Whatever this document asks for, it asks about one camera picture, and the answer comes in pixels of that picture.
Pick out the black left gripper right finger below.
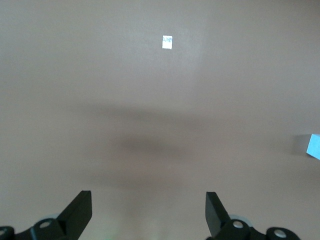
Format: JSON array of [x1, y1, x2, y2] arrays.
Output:
[[205, 191, 300, 240]]

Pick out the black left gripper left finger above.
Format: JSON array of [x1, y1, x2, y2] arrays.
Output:
[[0, 190, 93, 240]]

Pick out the light blue foam block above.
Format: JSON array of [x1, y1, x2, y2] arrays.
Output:
[[305, 133, 320, 160]]

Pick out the small rectangular tape patch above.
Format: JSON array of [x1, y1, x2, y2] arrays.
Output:
[[161, 34, 174, 50]]

